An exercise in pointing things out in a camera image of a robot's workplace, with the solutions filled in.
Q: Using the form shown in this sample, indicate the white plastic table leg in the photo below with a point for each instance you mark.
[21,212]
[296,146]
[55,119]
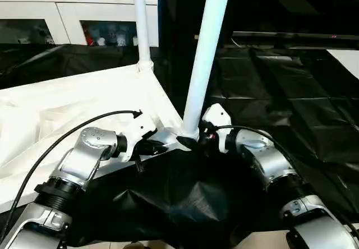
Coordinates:
[142,24]
[205,52]

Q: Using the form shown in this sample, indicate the white plastic table top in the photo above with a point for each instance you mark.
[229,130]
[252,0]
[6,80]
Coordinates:
[61,103]

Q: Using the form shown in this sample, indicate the black plastic mat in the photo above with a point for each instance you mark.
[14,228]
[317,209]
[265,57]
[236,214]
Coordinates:
[303,109]

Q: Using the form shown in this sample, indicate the small yellow tag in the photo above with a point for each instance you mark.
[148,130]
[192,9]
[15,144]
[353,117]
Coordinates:
[197,36]

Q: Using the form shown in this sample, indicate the red bottle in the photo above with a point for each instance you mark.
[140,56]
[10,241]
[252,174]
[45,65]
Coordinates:
[88,36]

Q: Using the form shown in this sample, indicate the black bar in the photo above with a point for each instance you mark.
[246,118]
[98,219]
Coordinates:
[297,36]

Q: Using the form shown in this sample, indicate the white cabinet with glass doors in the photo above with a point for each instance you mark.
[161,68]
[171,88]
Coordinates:
[45,8]

